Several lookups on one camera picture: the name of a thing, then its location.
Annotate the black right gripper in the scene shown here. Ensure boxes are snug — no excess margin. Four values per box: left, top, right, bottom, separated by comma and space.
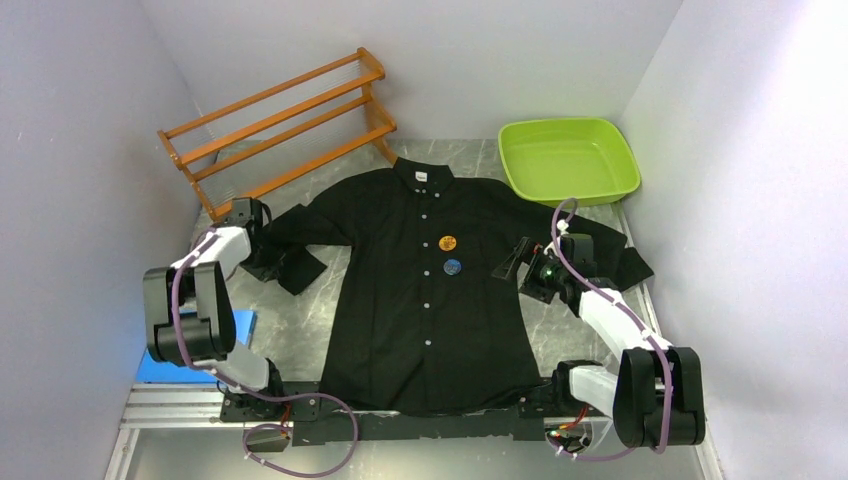
492, 237, 568, 304

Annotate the blue round brooch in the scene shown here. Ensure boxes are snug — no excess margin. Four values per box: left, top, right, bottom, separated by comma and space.
443, 258, 462, 276

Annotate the orange round brooch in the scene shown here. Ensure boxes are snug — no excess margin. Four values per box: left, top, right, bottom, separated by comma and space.
438, 235, 458, 252

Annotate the black button shirt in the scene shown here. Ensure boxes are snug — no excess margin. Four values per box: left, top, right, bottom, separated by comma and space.
241, 156, 655, 417

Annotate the orange wooden rack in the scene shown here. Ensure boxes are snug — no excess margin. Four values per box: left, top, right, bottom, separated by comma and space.
157, 47, 398, 221

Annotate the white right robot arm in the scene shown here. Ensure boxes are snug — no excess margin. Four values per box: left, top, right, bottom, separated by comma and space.
492, 233, 706, 458

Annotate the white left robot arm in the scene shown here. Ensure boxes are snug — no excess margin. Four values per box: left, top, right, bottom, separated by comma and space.
142, 197, 287, 420

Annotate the green plastic basin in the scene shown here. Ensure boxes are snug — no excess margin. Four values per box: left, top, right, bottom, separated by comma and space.
498, 117, 641, 207

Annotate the blue foam pad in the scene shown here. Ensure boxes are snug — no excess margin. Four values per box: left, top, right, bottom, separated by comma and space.
135, 310, 257, 384

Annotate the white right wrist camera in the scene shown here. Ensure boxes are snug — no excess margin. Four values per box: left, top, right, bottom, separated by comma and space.
552, 219, 569, 249

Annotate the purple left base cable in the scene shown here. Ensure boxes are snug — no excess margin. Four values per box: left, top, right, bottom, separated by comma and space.
221, 392, 361, 480

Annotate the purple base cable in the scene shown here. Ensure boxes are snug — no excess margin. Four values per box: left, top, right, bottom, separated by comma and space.
546, 410, 674, 464
221, 392, 361, 480

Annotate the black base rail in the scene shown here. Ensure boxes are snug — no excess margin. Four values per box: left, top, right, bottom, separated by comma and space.
219, 381, 582, 446

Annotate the aluminium frame rail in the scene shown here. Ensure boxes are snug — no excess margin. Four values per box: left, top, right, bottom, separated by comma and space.
106, 384, 722, 479

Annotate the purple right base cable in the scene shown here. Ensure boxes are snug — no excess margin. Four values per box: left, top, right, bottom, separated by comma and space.
546, 410, 674, 464

